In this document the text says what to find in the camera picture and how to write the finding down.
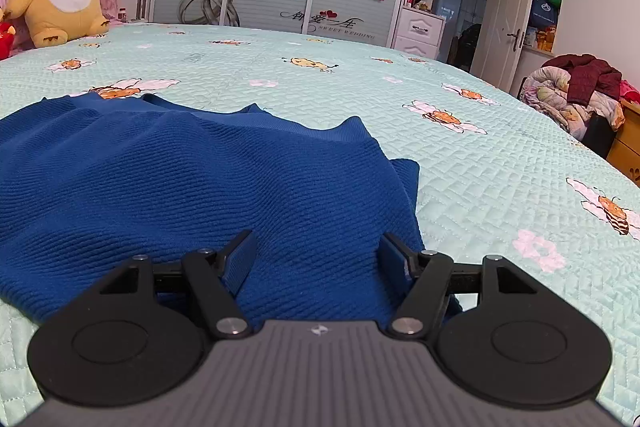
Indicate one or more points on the blue knit sweater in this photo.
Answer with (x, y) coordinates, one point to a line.
(200, 187)

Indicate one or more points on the red plush toy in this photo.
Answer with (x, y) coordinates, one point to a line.
(6, 37)

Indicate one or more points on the dark chair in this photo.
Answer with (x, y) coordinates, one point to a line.
(470, 49)

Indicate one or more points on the wooden desk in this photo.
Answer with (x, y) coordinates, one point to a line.
(625, 147)

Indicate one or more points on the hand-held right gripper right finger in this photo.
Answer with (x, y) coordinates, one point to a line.
(392, 262)

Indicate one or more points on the white drawer cabinet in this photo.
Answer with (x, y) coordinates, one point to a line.
(417, 32)

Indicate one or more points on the blue bag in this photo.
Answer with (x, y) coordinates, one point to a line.
(542, 14)

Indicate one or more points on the white door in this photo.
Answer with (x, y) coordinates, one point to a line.
(505, 17)

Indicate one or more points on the metal bottle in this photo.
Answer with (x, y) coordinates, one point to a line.
(141, 9)

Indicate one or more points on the dark red garment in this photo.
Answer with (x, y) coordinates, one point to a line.
(590, 79)

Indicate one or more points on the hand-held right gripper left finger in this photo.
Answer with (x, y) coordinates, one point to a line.
(240, 257)

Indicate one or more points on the rolled floral quilt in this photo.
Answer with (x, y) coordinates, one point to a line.
(550, 102)

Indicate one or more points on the light green bee print bedspread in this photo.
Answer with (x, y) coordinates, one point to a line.
(500, 207)

